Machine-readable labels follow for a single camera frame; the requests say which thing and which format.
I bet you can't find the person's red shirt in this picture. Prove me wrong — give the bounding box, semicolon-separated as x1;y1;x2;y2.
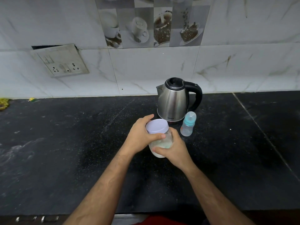
135;215;188;225

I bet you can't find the white wall socket plate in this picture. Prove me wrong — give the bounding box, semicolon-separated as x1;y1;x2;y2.
30;44;89;78

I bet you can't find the coffee print decorative tile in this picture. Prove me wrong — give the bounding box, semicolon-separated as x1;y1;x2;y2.
94;0;211;49

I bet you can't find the stainless steel electric kettle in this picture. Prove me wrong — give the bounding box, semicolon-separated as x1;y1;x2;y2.
156;77;203;123

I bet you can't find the person's left forearm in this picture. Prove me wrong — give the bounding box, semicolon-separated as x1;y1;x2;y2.
63;147;136;225

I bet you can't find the person's right hand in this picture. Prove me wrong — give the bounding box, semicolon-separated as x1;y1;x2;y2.
152;127;196;173

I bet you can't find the clear baby bottle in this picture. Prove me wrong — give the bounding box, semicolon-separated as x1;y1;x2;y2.
180;124;194;137

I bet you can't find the metal cabinet handle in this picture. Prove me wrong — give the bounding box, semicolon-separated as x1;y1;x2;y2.
15;216;59;223

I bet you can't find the person's right forearm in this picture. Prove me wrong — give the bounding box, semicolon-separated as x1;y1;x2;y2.
182;161;256;225

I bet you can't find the lavender jar lid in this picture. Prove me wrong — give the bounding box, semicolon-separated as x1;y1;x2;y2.
145;118;169;135

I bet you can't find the clear jar of white powder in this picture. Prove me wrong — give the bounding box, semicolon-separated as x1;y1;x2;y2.
148;131;174;158

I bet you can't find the yellow green scrubber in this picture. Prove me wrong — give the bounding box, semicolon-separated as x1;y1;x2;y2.
0;97;10;111

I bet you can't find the person's left hand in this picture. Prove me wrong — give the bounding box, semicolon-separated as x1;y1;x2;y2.
122;114;166;157

